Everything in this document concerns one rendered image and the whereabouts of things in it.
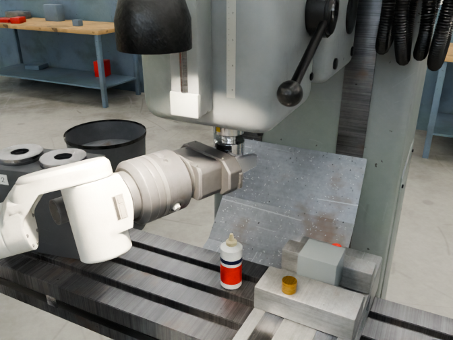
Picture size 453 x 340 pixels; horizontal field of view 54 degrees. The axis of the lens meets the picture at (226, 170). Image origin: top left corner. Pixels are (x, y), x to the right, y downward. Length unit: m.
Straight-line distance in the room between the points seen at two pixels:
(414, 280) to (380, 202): 1.59
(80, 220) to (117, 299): 0.33
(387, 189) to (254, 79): 0.58
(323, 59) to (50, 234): 0.62
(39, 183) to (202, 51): 0.24
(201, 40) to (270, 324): 0.41
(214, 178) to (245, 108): 0.12
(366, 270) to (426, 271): 1.99
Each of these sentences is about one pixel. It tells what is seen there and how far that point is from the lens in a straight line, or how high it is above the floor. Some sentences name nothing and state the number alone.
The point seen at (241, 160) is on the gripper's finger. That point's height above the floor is 1.24.
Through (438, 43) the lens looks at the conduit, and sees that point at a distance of 0.78.
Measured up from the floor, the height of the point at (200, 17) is 1.46.
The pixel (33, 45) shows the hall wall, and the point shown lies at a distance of 7.30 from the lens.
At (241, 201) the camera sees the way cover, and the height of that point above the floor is 0.99.
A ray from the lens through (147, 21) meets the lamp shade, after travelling 0.41.
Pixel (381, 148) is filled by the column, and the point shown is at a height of 1.15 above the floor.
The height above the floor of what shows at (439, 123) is 0.23.
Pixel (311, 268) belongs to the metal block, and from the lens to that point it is 0.71.
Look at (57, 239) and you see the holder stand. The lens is 0.98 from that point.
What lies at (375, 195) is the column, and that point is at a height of 1.04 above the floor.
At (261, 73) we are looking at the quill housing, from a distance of 0.55.
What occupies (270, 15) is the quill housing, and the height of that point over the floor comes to 1.46.
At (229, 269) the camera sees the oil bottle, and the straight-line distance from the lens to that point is 0.83.
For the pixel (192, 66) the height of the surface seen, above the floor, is 1.40.
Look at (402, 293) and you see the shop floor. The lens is 2.53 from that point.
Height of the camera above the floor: 1.51
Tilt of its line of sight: 24 degrees down
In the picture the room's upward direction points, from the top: straight up
